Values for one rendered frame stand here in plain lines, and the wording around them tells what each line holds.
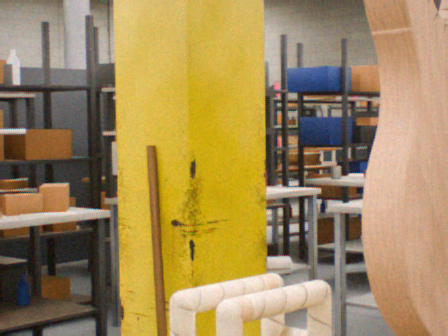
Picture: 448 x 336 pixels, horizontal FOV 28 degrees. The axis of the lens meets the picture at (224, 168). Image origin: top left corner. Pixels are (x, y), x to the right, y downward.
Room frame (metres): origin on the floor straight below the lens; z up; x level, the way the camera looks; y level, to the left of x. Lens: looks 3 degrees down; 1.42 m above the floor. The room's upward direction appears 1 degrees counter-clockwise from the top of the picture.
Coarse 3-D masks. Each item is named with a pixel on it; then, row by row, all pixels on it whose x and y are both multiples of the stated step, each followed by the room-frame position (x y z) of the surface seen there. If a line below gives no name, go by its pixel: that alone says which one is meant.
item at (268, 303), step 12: (276, 288) 1.12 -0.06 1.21; (288, 288) 1.12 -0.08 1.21; (300, 288) 1.13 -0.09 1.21; (312, 288) 1.14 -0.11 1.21; (324, 288) 1.16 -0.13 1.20; (228, 300) 1.05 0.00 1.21; (240, 300) 1.06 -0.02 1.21; (252, 300) 1.07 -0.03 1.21; (264, 300) 1.08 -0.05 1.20; (276, 300) 1.09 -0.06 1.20; (288, 300) 1.11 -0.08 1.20; (300, 300) 1.12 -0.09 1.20; (312, 300) 1.14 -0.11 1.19; (216, 312) 1.05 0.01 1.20; (228, 312) 1.04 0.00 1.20; (240, 312) 1.04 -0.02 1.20; (252, 312) 1.06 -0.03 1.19; (264, 312) 1.08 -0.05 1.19; (276, 312) 1.09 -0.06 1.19
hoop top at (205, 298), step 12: (264, 276) 1.21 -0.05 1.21; (276, 276) 1.22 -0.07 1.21; (192, 288) 1.13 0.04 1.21; (204, 288) 1.13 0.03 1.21; (216, 288) 1.14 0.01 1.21; (228, 288) 1.15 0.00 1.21; (240, 288) 1.17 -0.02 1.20; (252, 288) 1.18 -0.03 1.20; (264, 288) 1.20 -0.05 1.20; (180, 300) 1.10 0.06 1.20; (192, 300) 1.10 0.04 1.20; (204, 300) 1.12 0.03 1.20; (216, 300) 1.13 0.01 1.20
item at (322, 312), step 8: (328, 296) 1.16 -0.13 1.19; (320, 304) 1.16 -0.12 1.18; (328, 304) 1.16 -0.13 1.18; (312, 312) 1.16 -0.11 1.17; (320, 312) 1.16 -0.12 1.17; (328, 312) 1.16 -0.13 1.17; (312, 320) 1.16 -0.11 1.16; (320, 320) 1.16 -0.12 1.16; (328, 320) 1.16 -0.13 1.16; (312, 328) 1.16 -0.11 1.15; (320, 328) 1.16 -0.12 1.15; (328, 328) 1.16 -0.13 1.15
